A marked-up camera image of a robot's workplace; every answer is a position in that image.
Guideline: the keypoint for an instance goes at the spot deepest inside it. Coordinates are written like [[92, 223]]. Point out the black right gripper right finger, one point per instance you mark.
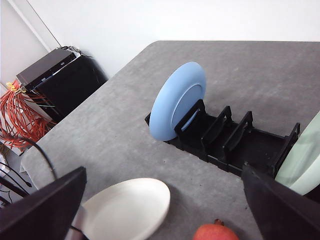
[[280, 212]]

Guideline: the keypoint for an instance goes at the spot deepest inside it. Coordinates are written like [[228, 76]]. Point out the red pomegranate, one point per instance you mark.
[[216, 231]]

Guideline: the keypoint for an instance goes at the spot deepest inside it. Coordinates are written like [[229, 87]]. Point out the mint green plate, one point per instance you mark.
[[300, 169]]

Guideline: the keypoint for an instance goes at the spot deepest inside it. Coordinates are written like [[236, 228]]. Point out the white plate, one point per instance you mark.
[[124, 210]]

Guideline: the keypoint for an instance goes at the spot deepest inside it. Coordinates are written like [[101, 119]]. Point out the light blue plate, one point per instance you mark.
[[177, 97]]

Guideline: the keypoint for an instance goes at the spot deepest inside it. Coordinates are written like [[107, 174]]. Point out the black dish rack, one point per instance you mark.
[[228, 145]]

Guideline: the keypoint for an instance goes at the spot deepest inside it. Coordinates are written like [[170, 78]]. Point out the black equipment cabinet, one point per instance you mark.
[[63, 78]]

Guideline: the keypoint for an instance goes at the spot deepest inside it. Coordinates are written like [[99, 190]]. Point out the black cable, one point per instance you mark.
[[36, 144]]

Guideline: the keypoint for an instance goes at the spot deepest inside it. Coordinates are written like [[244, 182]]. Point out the orange cable bundle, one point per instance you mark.
[[21, 120]]

